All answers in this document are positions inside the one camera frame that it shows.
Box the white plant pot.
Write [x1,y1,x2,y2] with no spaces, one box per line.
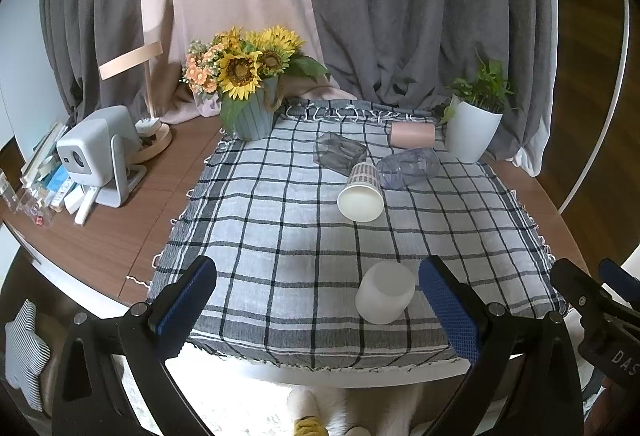
[444,98,504,163]

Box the grey projector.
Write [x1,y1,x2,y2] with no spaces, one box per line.
[55,105,149,208]

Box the clear plastic cup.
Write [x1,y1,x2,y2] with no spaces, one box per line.
[375,147,442,190]

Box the plaid paper cup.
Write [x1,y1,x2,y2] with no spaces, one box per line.
[337,161,385,223]

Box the sunflower bouquet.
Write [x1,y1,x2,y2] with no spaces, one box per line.
[180,25,332,137]

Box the yellow slipper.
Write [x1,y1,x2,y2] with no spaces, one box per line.
[292,418,329,436]

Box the clear plastic box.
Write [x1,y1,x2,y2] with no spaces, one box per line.
[0,167,57,228]

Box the plaid tablecloth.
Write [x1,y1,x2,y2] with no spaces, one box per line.
[147,100,569,373]

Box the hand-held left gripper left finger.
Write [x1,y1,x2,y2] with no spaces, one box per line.
[51,255,218,436]

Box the blue ribbed vase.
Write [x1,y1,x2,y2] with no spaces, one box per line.
[232,76,285,141]

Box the white charger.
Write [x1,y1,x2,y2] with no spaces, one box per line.
[134,117,162,138]

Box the white frosted cup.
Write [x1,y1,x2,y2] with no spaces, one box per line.
[355,261,416,325]

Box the pink cup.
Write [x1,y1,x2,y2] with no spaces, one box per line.
[389,121,437,150]

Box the grey curtain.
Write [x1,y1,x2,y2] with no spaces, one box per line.
[295,0,559,158]
[39,0,175,128]

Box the white hoop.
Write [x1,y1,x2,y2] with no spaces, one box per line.
[556,0,632,218]

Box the striped star cushion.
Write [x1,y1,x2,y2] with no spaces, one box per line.
[4,299,53,413]

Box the small items pile at edge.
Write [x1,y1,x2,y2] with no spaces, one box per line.
[20,120,72,198]

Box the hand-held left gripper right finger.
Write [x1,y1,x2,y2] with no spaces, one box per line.
[418,255,587,436]

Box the wooden desk lamp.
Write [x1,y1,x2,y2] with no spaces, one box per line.
[98,0,174,163]

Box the green potted plant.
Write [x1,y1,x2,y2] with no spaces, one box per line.
[439,50,519,123]

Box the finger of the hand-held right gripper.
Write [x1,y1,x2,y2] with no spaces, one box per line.
[550,259,619,333]
[598,259,640,305]

